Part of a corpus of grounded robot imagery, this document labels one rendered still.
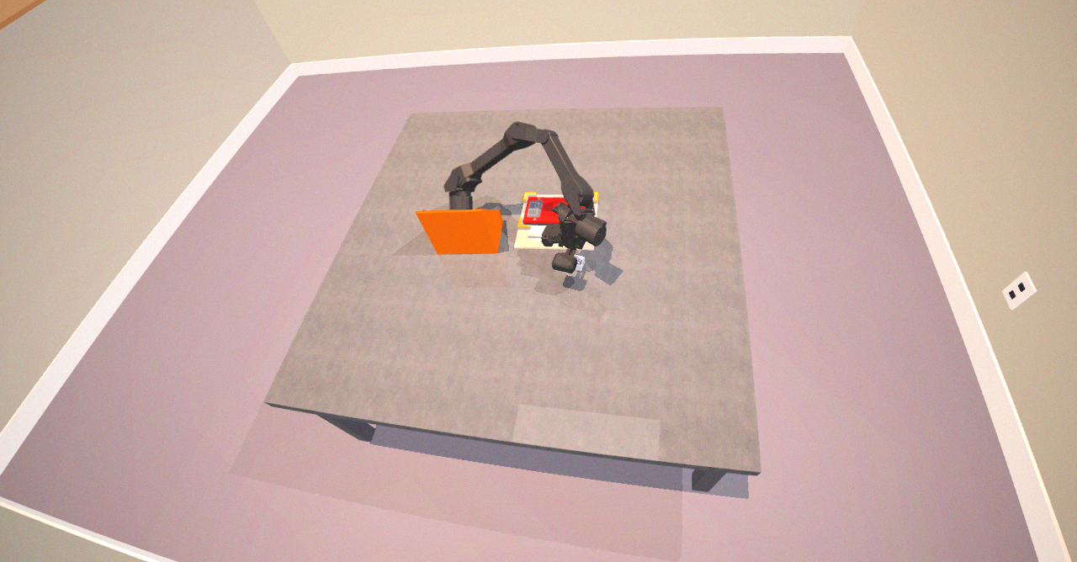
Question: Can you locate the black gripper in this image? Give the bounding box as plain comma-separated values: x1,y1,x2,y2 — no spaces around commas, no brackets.
551,229,586,273

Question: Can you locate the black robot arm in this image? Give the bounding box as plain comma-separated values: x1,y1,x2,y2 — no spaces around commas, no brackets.
444,121,607,247

